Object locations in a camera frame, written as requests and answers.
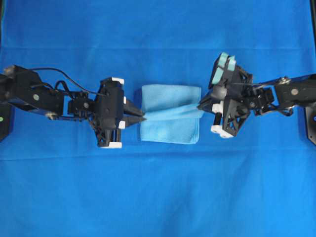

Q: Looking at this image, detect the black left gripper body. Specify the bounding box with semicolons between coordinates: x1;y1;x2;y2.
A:
92;77;125;149

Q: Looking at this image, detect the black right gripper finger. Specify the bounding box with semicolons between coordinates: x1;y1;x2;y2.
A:
197;92;214;111

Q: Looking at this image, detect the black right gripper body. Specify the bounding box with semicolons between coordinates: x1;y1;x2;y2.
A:
208;66;253;139

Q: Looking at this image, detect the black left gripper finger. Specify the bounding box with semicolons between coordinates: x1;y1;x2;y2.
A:
123;116;146;128
123;98;144;116

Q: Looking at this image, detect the light blue towel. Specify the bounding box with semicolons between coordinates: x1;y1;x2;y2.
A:
140;84;204;145

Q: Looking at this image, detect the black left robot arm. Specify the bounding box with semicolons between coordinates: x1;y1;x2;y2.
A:
0;65;145;149

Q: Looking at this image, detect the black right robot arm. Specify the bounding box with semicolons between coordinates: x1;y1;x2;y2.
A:
197;66;316;143

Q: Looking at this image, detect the dark blue table cloth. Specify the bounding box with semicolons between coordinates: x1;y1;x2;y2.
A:
0;0;316;237

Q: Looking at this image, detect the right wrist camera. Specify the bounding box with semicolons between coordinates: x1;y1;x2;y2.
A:
208;52;237;89

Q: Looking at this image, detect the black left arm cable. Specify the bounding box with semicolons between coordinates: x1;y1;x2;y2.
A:
31;68;107;96

